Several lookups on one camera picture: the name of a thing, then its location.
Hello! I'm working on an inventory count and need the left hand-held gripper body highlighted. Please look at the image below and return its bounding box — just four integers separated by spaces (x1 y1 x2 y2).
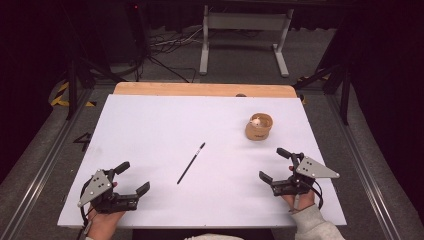
77 168 140 215

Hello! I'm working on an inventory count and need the white table mat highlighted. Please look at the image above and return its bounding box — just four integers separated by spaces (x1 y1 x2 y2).
57 93 348 230

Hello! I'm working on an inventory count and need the black floor tape mark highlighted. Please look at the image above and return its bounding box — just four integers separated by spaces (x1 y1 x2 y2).
72 131 93 153

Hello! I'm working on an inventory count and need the grey metal stand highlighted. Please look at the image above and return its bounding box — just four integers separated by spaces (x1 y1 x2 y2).
198 4 295 79

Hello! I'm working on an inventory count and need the aluminium floor rail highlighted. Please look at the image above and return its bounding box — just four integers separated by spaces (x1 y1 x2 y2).
0 87 95 240
325 93 416 240

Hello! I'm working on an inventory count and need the bundle of floor cables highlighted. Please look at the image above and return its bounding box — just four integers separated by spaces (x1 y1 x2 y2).
147 25 205 56

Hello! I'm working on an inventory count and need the person's left hand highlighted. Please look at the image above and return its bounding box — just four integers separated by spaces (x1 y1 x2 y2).
87 181 126 240

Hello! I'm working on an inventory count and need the black pen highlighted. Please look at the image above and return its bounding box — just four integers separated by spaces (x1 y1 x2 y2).
176 142 207 185

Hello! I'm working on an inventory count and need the yellow black floor tape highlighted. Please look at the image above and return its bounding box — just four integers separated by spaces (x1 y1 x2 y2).
49 81 98 108

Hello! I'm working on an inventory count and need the person's grey clothing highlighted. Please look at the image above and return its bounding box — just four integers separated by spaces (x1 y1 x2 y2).
183 233 245 240

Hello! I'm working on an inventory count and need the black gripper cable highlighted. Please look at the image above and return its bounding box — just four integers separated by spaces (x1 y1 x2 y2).
77 181 92 228
308 179 325 211

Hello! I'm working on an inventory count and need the dark computer tower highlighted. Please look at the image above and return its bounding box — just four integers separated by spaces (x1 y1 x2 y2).
125 1 150 65

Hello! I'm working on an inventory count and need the person's right hand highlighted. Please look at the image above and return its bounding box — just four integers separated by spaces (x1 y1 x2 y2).
281 165 316 214

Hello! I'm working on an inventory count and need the black tripod stand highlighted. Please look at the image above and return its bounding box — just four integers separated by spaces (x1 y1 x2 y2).
63 46 128 122

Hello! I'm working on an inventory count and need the black metal stand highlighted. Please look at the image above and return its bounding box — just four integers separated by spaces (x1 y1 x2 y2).
293 59 352 126

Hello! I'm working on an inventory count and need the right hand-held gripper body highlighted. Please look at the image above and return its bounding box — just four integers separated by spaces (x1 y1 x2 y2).
271 152 341 197

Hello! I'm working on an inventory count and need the person's left wristband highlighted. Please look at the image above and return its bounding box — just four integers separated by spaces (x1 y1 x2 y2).
78 221 95 240

